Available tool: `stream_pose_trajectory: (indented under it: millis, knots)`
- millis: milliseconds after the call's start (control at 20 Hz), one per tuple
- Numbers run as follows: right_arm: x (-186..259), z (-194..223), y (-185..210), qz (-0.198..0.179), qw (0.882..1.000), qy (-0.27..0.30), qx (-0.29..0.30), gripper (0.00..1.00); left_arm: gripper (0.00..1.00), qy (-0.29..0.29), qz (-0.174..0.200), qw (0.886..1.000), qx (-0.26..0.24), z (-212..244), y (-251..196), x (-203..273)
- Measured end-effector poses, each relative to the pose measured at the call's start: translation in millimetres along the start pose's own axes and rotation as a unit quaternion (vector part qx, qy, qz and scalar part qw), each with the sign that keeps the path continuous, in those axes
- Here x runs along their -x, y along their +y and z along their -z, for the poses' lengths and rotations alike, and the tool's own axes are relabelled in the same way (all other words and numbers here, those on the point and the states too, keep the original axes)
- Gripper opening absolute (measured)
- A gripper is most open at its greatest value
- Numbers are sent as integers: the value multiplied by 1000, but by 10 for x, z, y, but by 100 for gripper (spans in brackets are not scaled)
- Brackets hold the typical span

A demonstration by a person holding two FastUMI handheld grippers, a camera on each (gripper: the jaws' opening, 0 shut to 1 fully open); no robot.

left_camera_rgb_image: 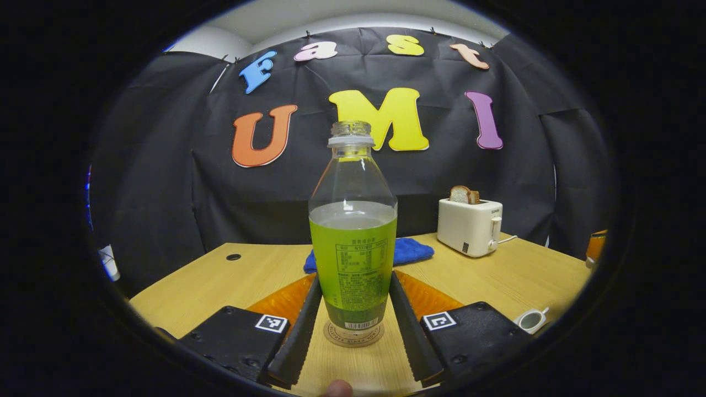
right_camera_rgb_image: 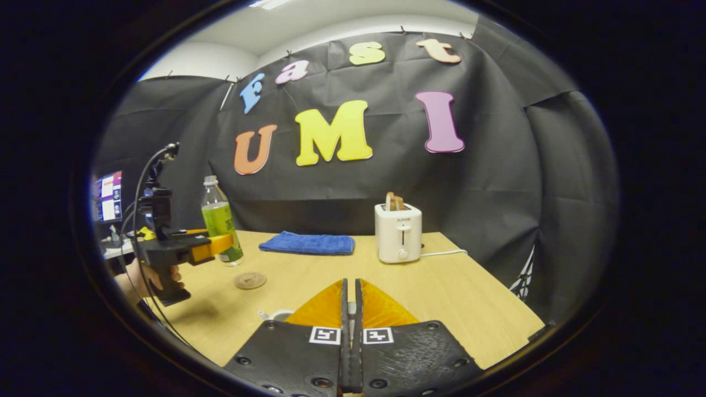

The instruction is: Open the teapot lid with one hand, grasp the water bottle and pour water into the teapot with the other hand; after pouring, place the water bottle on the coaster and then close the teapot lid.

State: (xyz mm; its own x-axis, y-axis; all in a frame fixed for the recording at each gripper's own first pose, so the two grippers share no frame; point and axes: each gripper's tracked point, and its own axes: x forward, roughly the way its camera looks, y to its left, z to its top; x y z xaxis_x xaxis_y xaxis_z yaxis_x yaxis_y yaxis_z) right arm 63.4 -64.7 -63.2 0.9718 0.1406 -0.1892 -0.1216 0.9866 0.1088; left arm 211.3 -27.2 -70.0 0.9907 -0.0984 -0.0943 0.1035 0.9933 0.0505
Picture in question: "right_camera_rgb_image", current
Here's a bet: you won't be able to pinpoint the white stand legs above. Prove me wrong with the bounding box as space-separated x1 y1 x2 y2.
509 244 537 301

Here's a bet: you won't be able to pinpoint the black backdrop cloth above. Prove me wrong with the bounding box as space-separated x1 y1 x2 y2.
91 14 621 326

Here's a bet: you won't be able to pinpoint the computer monitor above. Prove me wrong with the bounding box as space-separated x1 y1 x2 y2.
90 170 124 223

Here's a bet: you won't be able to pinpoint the round brown coaster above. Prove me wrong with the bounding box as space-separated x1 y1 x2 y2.
233 271 268 291

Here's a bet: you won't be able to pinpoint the green label water bottle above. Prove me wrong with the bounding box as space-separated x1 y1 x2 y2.
200 175 244 268

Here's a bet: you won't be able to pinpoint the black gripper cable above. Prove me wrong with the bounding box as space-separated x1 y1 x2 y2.
130 143 191 349

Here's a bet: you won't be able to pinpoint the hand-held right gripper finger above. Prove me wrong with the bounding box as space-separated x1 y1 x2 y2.
353 278 486 397
223 278 352 397

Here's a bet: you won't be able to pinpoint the blue towel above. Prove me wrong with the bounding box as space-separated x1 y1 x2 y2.
258 230 356 256

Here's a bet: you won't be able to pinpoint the white toaster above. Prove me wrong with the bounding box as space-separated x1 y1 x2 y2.
374 202 423 264

